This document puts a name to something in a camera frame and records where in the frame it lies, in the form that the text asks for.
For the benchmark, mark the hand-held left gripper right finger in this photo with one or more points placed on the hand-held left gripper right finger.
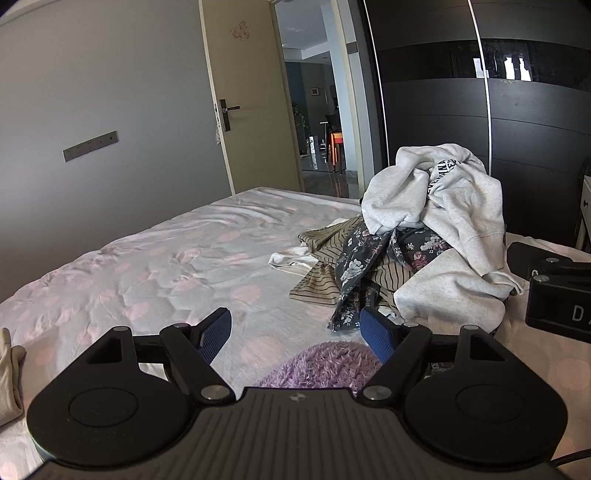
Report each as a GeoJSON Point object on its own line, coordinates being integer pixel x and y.
{"type": "Point", "coordinates": [376, 334]}

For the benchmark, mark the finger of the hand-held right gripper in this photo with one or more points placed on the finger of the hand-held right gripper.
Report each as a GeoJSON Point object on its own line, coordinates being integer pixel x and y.
{"type": "Point", "coordinates": [531, 258]}

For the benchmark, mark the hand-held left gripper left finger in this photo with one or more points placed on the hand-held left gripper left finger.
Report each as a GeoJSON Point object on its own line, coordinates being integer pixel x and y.
{"type": "Point", "coordinates": [214, 334]}

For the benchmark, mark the white printed sweatshirt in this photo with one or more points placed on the white printed sweatshirt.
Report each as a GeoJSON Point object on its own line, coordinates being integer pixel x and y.
{"type": "Point", "coordinates": [461, 207]}

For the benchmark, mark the purple fuzzy pajamas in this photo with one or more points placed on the purple fuzzy pajamas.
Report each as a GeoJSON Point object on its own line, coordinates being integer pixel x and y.
{"type": "Point", "coordinates": [318, 369]}

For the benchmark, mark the dark floral garment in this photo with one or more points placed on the dark floral garment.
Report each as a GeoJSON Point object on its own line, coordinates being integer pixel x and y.
{"type": "Point", "coordinates": [355, 267]}

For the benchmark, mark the tan striped garment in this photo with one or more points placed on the tan striped garment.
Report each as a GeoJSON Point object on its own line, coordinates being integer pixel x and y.
{"type": "Point", "coordinates": [318, 281]}

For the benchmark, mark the bed with pink dotted sheet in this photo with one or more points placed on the bed with pink dotted sheet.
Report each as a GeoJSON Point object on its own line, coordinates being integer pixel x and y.
{"type": "Point", "coordinates": [161, 277]}

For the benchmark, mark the white shirt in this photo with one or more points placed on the white shirt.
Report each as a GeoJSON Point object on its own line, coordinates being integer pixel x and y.
{"type": "Point", "coordinates": [288, 261]}

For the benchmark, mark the black wardrobe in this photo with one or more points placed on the black wardrobe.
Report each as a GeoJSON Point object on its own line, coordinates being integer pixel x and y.
{"type": "Point", "coordinates": [438, 92]}

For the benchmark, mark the orange chair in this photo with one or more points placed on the orange chair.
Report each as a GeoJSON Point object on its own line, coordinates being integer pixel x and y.
{"type": "Point", "coordinates": [334, 147]}

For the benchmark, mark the beige fleece garment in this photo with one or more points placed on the beige fleece garment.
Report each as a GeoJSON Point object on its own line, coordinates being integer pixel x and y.
{"type": "Point", "coordinates": [9, 383]}

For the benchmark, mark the cream door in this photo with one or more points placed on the cream door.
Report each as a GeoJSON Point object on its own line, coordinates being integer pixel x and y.
{"type": "Point", "coordinates": [249, 92]}

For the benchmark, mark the grey wall switch panel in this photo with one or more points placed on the grey wall switch panel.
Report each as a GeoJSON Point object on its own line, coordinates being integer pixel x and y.
{"type": "Point", "coordinates": [90, 146]}

